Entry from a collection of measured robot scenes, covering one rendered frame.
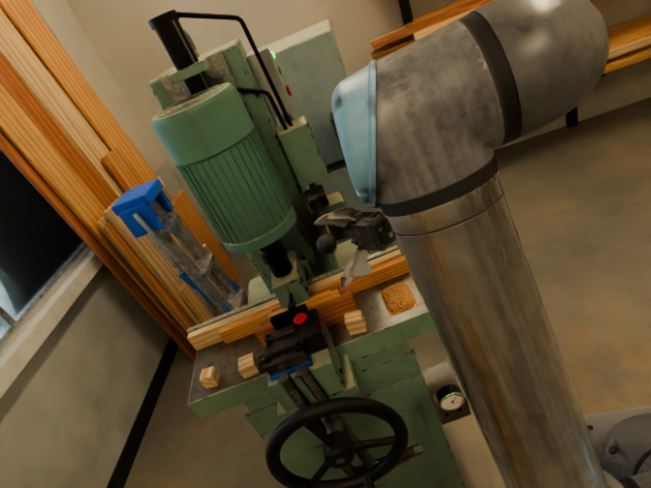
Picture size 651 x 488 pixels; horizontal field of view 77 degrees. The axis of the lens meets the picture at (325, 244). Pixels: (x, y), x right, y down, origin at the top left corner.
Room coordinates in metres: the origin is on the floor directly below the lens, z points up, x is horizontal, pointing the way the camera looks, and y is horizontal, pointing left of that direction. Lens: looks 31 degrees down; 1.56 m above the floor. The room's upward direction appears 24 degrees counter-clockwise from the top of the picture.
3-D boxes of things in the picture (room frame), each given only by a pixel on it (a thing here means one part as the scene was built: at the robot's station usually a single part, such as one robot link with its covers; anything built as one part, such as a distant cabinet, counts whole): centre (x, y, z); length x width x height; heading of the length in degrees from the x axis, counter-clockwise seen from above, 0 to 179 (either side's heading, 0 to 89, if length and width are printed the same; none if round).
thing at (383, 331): (0.74, 0.14, 0.87); 0.61 x 0.30 x 0.06; 86
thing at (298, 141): (1.05, -0.05, 1.23); 0.09 x 0.08 x 0.15; 176
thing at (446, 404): (0.62, -0.12, 0.65); 0.06 x 0.04 x 0.08; 86
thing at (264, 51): (1.16, -0.04, 1.40); 0.10 x 0.06 x 0.16; 176
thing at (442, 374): (0.69, -0.13, 0.58); 0.12 x 0.08 x 0.08; 176
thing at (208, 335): (0.87, 0.13, 0.92); 0.60 x 0.02 x 0.05; 86
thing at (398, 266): (0.85, 0.05, 0.92); 0.60 x 0.02 x 0.04; 86
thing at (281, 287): (0.87, 0.12, 0.99); 0.14 x 0.07 x 0.09; 176
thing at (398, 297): (0.75, -0.10, 0.91); 0.10 x 0.07 x 0.02; 176
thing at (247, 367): (0.73, 0.28, 0.92); 0.04 x 0.04 x 0.03; 89
